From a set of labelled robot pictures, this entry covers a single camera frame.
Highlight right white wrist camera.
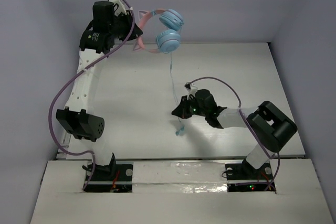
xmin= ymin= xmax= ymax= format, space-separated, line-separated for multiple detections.
xmin=184 ymin=82 xmax=198 ymax=100

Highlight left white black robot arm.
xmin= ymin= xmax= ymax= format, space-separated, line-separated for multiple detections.
xmin=56 ymin=0 xmax=142 ymax=179

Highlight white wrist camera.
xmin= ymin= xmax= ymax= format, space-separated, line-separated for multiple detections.
xmin=108 ymin=0 xmax=127 ymax=16
xmin=184 ymin=82 xmax=198 ymax=100

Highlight teal earbud cable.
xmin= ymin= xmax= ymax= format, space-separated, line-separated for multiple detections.
xmin=167 ymin=24 xmax=186 ymax=137

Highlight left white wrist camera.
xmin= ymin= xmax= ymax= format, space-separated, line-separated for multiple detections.
xmin=108 ymin=0 xmax=127 ymax=16

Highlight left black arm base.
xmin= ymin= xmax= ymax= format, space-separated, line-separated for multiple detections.
xmin=82 ymin=154 xmax=133 ymax=193

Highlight white foil-covered foam block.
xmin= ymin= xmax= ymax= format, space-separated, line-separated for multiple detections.
xmin=132 ymin=161 xmax=227 ymax=194

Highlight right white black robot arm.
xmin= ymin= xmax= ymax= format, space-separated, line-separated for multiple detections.
xmin=171 ymin=89 xmax=298 ymax=178

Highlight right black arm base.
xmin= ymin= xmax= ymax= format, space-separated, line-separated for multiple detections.
xmin=221 ymin=158 xmax=280 ymax=193

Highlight aluminium rail front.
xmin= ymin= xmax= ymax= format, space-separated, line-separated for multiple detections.
xmin=116 ymin=155 xmax=307 ymax=162

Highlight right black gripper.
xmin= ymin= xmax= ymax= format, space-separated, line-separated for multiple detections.
xmin=172 ymin=94 xmax=208 ymax=119

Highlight aluminium rail left edge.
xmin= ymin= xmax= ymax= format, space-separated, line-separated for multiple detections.
xmin=55 ymin=130 xmax=71 ymax=160

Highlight pink blue cat-ear headphones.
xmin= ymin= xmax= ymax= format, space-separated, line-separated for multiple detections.
xmin=133 ymin=8 xmax=184 ymax=54

